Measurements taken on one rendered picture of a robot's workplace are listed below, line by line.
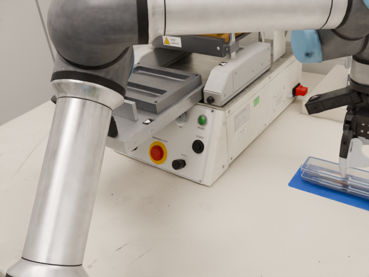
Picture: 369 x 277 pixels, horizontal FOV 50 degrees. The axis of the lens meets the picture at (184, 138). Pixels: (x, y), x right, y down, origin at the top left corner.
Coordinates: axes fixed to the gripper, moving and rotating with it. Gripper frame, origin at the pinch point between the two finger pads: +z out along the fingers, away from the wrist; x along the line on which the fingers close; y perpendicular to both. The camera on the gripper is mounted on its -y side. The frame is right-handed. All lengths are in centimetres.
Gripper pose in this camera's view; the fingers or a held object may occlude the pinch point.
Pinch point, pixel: (346, 161)
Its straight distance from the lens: 94.2
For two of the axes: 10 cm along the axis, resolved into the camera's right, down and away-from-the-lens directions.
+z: 1.0, 8.4, 5.3
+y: 8.2, 2.4, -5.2
